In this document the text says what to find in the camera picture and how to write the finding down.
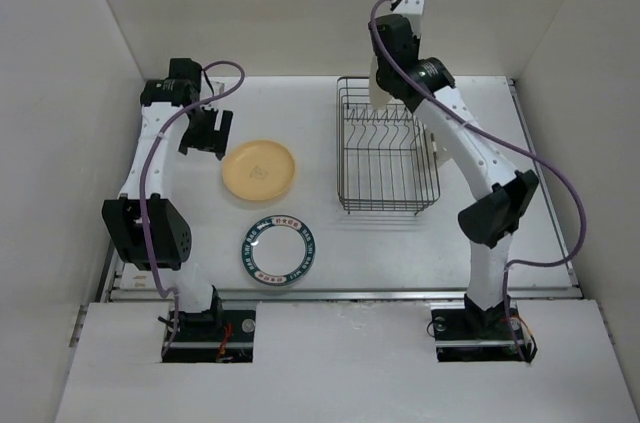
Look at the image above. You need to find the cream plate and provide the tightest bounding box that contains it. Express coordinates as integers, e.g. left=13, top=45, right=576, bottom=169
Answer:
left=369, top=56, right=392, bottom=111

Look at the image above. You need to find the grey patterned plate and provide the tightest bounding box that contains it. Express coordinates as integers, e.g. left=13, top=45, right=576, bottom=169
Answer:
left=241, top=214, right=317, bottom=287

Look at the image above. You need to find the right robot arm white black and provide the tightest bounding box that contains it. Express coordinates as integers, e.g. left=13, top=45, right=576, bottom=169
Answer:
left=369, top=14, right=539, bottom=340

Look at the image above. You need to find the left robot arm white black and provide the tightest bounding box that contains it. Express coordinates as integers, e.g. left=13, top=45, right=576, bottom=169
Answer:
left=101, top=58, right=241, bottom=339

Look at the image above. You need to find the beige cutlery holder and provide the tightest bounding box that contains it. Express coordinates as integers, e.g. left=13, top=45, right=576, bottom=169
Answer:
left=430, top=133, right=450, bottom=167

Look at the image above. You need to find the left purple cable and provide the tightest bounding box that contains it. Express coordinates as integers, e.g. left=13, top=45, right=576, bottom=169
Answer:
left=139, top=60, right=246, bottom=359

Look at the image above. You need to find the purple cable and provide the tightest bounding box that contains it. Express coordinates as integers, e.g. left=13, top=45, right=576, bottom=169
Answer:
left=368, top=0, right=585, bottom=363
left=139, top=60, right=246, bottom=359

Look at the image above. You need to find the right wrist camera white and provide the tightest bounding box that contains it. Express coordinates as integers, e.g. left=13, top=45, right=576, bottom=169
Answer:
left=391, top=0, right=425, bottom=39

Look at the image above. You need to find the black wire dish rack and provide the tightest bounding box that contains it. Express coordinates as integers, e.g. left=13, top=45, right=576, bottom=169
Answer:
left=336, top=76, right=440, bottom=215

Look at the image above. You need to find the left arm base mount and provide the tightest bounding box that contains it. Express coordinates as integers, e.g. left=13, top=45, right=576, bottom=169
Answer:
left=159, top=303, right=257, bottom=364

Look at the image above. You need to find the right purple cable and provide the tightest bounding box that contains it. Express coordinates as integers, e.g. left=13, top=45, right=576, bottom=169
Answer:
left=368, top=0, right=585, bottom=363

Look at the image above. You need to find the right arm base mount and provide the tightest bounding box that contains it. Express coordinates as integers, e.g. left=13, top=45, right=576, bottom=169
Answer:
left=426, top=304, right=538, bottom=364

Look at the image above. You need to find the aluminium rail side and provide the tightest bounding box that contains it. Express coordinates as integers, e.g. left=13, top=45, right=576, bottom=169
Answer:
left=506, top=78, right=582, bottom=295

